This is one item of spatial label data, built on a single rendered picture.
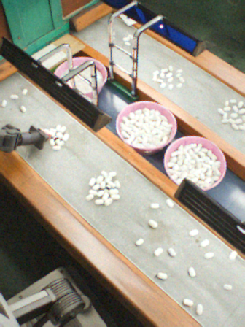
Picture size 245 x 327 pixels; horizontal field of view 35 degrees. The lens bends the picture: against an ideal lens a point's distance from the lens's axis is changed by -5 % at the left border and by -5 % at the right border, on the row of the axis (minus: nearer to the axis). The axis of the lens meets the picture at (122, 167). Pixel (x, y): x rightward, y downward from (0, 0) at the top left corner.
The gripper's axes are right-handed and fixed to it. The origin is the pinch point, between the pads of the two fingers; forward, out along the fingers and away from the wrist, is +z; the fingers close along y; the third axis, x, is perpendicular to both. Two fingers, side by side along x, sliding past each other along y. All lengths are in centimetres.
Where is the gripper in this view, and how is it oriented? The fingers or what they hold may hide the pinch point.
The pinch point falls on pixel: (49, 136)
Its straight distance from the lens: 177.4
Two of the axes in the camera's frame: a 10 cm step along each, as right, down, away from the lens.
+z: 5.3, -1.2, 8.4
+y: -7.2, -5.9, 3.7
